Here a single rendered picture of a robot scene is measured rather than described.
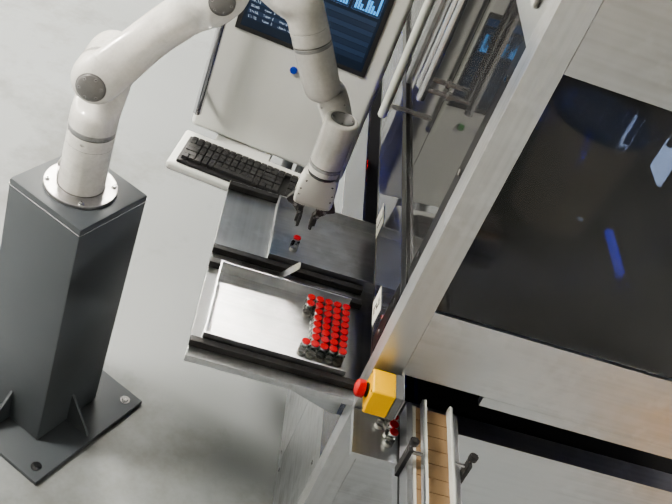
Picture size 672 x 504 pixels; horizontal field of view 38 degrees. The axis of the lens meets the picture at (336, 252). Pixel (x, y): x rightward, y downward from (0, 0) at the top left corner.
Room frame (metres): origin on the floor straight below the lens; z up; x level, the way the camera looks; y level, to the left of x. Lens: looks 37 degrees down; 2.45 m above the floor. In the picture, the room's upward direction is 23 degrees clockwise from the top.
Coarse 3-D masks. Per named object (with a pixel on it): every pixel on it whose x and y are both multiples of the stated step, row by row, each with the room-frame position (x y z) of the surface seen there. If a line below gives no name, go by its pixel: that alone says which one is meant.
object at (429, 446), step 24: (408, 408) 1.58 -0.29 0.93; (408, 432) 1.51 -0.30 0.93; (432, 432) 1.55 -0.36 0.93; (456, 432) 1.57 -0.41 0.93; (408, 456) 1.43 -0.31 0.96; (432, 456) 1.48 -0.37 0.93; (456, 456) 1.50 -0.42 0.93; (408, 480) 1.38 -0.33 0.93; (432, 480) 1.42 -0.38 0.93; (456, 480) 1.41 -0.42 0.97
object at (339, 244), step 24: (288, 216) 2.15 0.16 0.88; (336, 216) 2.21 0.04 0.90; (288, 240) 2.05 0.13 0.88; (312, 240) 2.09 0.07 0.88; (336, 240) 2.14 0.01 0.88; (360, 240) 2.18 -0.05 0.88; (288, 264) 1.94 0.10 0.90; (312, 264) 2.00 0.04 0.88; (336, 264) 2.04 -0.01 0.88; (360, 264) 2.08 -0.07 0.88
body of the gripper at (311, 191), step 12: (300, 180) 2.00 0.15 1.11; (312, 180) 1.99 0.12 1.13; (324, 180) 1.98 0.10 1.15; (336, 180) 2.01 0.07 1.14; (300, 192) 1.99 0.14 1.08; (312, 192) 1.99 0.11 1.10; (324, 192) 2.00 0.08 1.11; (336, 192) 2.02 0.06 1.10; (312, 204) 2.00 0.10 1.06; (324, 204) 2.00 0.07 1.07
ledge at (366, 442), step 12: (360, 420) 1.54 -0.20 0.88; (372, 420) 1.56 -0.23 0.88; (360, 432) 1.51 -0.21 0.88; (372, 432) 1.52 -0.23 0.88; (360, 444) 1.48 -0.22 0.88; (372, 444) 1.49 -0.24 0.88; (396, 444) 1.52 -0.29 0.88; (360, 456) 1.45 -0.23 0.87; (372, 456) 1.46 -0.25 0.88; (384, 456) 1.47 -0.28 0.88; (396, 456) 1.49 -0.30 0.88
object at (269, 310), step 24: (216, 288) 1.76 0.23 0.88; (240, 288) 1.79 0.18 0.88; (264, 288) 1.83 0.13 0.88; (288, 288) 1.86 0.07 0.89; (312, 288) 1.87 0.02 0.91; (216, 312) 1.68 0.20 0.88; (240, 312) 1.71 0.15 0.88; (264, 312) 1.75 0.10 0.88; (288, 312) 1.78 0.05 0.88; (216, 336) 1.58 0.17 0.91; (240, 336) 1.64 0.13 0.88; (264, 336) 1.67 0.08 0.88; (288, 336) 1.70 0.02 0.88; (288, 360) 1.61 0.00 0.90; (312, 360) 1.66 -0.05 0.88
